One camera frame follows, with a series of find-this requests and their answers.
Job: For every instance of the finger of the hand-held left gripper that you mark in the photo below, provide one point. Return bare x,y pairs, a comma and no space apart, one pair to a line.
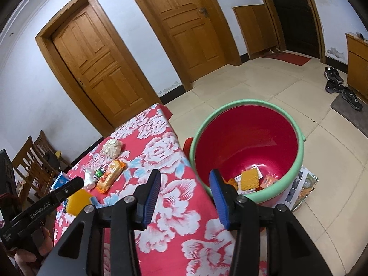
40,210

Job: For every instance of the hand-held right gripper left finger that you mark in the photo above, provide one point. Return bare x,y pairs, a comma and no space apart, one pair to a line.
152,204

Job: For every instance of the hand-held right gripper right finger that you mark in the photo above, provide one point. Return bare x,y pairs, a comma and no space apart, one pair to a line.
218,201

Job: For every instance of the orange cloth pouch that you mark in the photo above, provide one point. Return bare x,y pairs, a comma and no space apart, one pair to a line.
232,181

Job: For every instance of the yellow foam net sheet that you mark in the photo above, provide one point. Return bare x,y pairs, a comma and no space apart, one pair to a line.
249,178
76,202

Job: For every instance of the white blue cardboard box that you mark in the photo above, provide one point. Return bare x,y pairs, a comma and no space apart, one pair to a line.
256,170

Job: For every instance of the orange cardboard box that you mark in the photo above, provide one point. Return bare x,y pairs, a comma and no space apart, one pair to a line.
268,181

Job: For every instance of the red green round stool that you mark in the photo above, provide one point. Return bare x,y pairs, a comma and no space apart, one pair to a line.
250,138

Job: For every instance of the person's left hand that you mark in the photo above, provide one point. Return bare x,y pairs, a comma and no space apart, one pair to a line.
28,260

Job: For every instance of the red floral tablecloth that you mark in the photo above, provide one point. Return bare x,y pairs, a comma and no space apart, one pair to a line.
178,207

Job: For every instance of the blue white milk carton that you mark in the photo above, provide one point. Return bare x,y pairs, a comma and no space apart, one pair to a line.
61,179

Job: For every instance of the wooden chair yellow cushion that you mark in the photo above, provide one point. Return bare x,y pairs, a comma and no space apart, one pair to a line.
49,148

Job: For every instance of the orange snack packet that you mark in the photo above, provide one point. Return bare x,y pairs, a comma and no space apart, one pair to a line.
110,175

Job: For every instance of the small green white packet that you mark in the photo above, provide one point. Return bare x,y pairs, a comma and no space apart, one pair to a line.
99,173

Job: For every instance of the red plastic stool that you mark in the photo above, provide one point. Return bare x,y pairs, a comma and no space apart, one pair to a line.
186,148

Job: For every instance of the crumpled cream paper ball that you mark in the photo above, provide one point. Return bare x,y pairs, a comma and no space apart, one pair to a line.
112,147

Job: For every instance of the printed newspaper sheet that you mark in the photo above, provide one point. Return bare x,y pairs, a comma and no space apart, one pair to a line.
302,187

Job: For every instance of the arched panel wooden door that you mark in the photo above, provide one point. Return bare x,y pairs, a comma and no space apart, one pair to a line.
95,63

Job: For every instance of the grey floor mat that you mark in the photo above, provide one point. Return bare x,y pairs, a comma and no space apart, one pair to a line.
342,107

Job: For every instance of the beige slippers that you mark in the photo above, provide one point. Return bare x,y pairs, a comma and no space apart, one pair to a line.
270,53

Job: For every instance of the red doormat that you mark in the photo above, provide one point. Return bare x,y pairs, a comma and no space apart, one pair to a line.
293,59

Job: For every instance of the black sneaker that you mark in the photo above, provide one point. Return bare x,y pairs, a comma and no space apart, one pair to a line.
333,74
352,97
335,86

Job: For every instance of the tall wooden cabinet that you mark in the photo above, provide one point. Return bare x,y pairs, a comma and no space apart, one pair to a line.
358,63

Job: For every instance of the dark entrance door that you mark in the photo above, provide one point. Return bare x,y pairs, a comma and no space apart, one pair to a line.
293,14

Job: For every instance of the low wooden wall cabinet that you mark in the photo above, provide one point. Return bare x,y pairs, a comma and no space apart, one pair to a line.
256,28

